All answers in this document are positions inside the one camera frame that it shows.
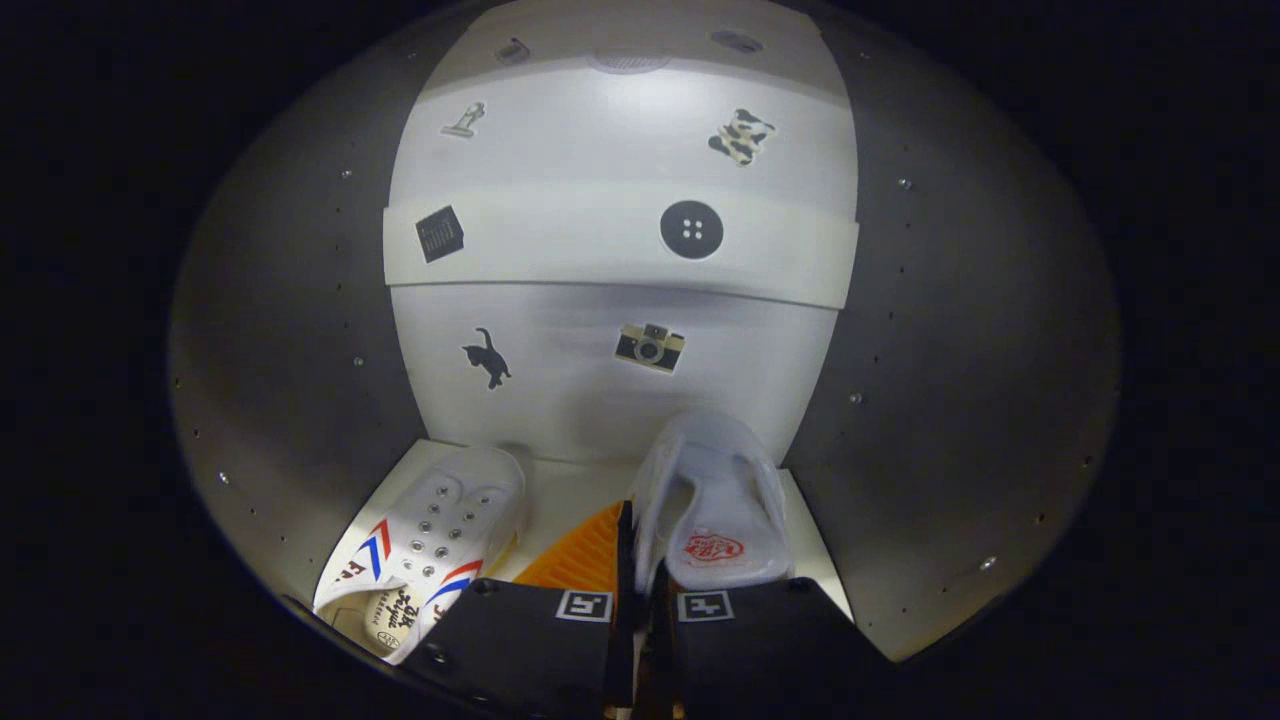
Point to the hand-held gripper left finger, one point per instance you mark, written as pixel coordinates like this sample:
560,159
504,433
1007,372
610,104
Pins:
620,650

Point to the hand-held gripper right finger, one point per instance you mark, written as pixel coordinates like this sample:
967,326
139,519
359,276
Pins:
760,650

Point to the white canvas shoe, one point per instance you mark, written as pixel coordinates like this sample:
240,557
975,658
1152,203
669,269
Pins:
720,500
450,510

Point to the dark grey shoe cabinet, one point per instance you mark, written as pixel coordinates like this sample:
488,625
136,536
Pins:
950,350

